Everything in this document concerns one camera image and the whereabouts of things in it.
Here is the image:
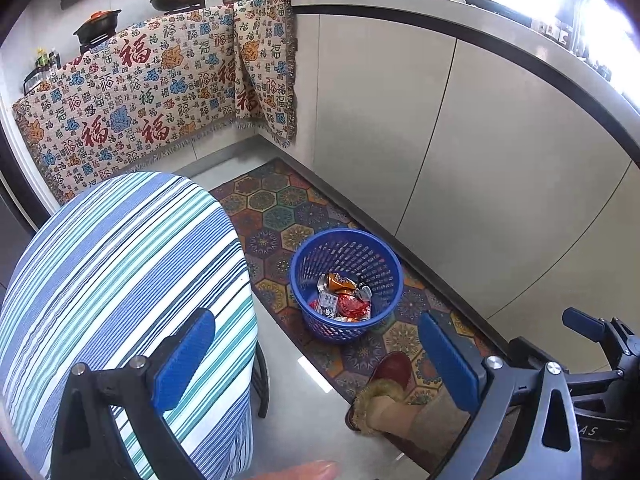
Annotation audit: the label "orange foil snack bag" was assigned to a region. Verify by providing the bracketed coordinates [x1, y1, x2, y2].
[317, 272, 357, 295]

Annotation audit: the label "white patterned paper package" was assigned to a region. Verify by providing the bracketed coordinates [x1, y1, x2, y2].
[314, 292, 340, 318]

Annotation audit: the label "patterned fu character cloth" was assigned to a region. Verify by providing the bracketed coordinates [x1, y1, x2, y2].
[13, 0, 296, 204]

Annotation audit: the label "red furry slipper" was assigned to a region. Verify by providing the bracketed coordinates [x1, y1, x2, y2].
[345, 351, 412, 434]

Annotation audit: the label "grey wrapper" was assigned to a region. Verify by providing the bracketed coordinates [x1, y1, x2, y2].
[354, 283, 372, 302]

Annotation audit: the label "blue plastic trash basket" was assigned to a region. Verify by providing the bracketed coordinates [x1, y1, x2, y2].
[290, 229, 404, 344]

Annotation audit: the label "red foil snack bag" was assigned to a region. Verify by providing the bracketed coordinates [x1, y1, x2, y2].
[336, 294, 371, 323]

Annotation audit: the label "grey refrigerator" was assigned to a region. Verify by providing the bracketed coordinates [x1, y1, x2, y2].
[0, 174, 35, 288]

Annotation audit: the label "white kitchen cabinets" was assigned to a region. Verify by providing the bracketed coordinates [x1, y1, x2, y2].
[292, 0, 639, 372]

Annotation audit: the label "striped blue tablecloth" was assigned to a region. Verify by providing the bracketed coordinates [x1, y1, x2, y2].
[1, 171, 258, 479]

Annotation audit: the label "black pot orange lid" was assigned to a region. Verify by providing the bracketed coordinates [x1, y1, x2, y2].
[74, 10, 120, 44]

